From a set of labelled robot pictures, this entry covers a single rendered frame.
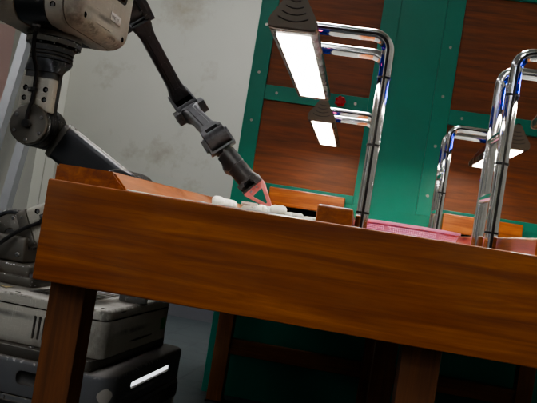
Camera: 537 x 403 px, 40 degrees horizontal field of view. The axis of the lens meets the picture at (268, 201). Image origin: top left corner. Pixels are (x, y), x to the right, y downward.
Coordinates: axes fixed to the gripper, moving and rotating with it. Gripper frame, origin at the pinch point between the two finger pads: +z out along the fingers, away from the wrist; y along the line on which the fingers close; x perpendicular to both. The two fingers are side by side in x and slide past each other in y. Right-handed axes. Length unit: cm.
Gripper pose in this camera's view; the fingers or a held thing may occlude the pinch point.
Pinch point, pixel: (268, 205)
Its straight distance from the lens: 208.9
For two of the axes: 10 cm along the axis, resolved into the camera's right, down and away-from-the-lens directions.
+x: -7.7, 6.4, 0.6
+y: 1.2, 0.5, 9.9
